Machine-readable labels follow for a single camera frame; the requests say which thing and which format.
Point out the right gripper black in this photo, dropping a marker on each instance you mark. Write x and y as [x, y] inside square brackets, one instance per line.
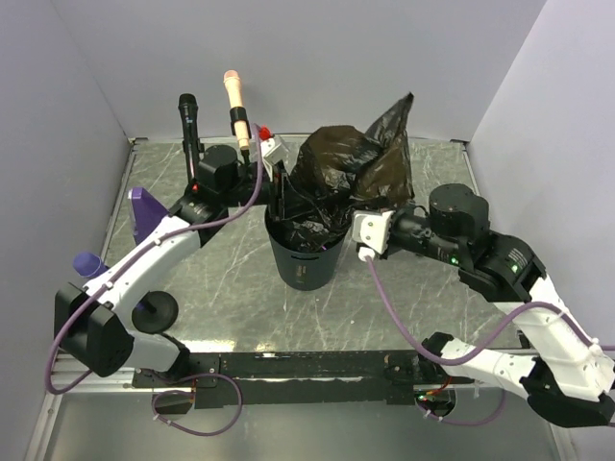
[405, 208]

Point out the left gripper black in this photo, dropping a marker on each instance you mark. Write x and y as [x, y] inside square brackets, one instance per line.
[282, 197]

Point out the black plastic trash bag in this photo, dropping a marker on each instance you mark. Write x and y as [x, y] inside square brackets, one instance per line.
[340, 170]

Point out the dark blue trash bin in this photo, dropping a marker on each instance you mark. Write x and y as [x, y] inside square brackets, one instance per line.
[300, 270]

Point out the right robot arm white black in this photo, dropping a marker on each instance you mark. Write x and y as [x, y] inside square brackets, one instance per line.
[569, 377]

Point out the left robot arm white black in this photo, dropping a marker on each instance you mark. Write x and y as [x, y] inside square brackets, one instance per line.
[95, 323]

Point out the black stand of pink microphone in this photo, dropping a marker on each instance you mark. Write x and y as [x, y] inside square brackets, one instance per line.
[246, 156]

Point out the pink beige microphone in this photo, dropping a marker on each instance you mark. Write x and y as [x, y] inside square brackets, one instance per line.
[233, 86]

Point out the purple wedge shaped box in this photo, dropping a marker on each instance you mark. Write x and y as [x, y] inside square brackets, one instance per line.
[146, 212]

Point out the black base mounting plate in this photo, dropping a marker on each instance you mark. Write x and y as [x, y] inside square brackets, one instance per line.
[214, 378]

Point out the purple microphone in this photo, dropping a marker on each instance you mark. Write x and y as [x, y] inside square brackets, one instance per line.
[88, 265]

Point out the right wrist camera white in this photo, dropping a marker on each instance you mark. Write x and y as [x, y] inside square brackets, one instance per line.
[370, 231]

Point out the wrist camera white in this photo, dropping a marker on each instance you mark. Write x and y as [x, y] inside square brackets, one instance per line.
[370, 231]
[272, 146]

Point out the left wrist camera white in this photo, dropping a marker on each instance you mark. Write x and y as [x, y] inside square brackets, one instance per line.
[272, 146]

